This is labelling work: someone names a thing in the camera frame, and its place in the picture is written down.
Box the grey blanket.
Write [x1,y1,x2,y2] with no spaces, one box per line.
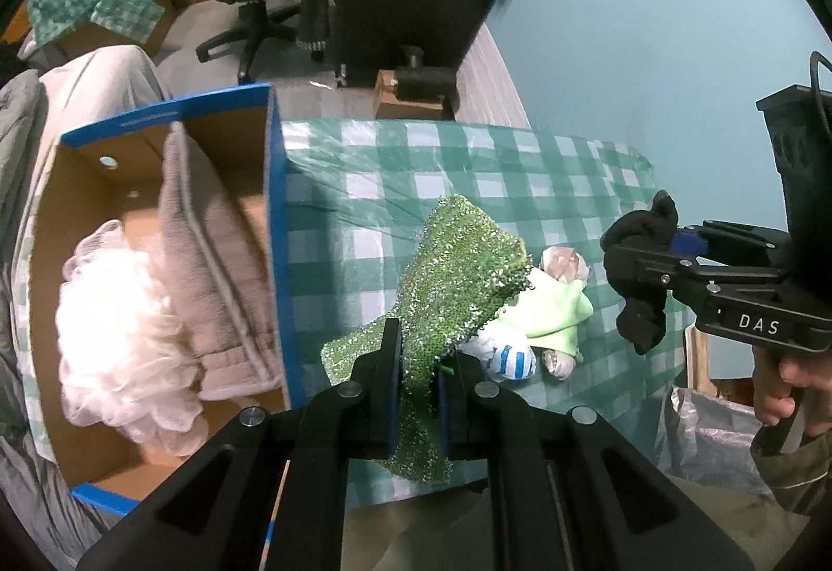
[2,46,171,569]

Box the black sock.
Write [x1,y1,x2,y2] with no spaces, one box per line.
[601,189,678,356]

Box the silver plastic bag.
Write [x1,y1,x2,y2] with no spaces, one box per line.
[654,386,773,499]

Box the white blue plastic bag bundle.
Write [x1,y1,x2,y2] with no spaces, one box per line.
[458,337,537,382]

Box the olive green sleeve forearm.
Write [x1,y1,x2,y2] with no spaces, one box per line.
[750,427,830,516]

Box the blue cardboard box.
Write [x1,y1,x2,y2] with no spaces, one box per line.
[16,84,306,516]

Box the grey folded towel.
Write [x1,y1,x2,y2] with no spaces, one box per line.
[158,122,283,400]

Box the light green microfiber cloth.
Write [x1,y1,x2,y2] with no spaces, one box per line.
[498,268,594,361]

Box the pink white plastic bag bundle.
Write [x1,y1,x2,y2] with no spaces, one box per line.
[540,247,594,381]

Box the person's right hand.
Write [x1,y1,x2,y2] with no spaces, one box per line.
[753,347,832,437]

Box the green checkered tablecloth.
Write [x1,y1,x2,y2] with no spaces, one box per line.
[11,117,695,511]

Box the small wooden block stand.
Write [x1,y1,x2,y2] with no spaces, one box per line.
[374,47,458,120]

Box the green sparkly scrub cloth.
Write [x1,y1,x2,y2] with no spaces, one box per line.
[320,192,535,487]

